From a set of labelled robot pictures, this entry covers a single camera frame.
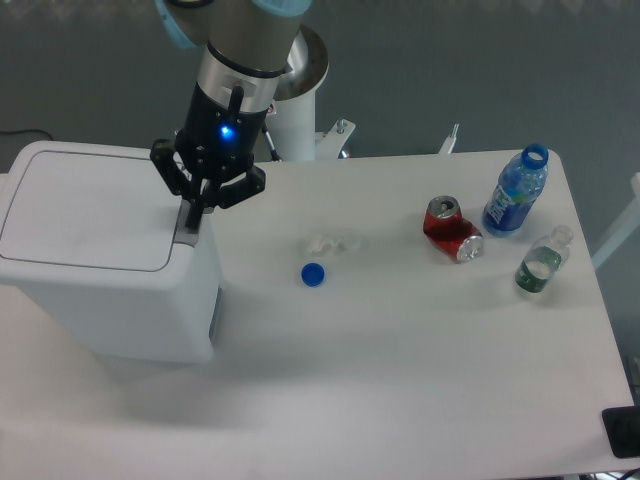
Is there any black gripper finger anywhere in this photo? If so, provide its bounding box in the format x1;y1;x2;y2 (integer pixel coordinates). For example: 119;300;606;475
202;166;266;210
150;139;203;230

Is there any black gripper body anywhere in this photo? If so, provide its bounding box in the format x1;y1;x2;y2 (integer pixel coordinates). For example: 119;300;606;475
176;84;266;183

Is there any white push-top trash can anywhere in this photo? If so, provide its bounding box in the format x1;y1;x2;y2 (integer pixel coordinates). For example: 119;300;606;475
1;141;224;363

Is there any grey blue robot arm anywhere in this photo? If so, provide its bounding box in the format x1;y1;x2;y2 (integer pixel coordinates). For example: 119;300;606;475
150;1;310;231

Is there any crushed red soda can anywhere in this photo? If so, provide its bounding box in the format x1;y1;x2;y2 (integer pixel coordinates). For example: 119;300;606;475
423;195;484;264

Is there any crumpled white paper scrap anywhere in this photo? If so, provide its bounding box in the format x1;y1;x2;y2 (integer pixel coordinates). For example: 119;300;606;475
302;233;344;257

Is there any blue bottle cap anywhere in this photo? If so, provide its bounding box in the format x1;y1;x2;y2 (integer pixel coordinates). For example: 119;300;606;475
300;262;326;288

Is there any translucent white bottle cap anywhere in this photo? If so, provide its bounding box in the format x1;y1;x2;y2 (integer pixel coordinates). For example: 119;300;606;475
341;233;362;251

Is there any blue label plastic bottle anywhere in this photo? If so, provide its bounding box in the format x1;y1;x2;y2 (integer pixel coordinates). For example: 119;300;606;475
482;143;549;237

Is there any clear green label bottle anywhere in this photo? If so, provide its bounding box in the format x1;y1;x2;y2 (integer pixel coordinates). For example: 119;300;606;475
514;225;574;294

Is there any black device at table corner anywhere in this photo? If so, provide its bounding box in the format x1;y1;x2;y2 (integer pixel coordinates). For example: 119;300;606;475
601;406;639;459

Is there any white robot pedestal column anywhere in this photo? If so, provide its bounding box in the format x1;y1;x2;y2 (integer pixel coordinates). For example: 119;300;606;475
254;25;329;162

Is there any black cable on floor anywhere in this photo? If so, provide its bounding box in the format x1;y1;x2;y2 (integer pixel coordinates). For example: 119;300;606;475
0;129;54;142

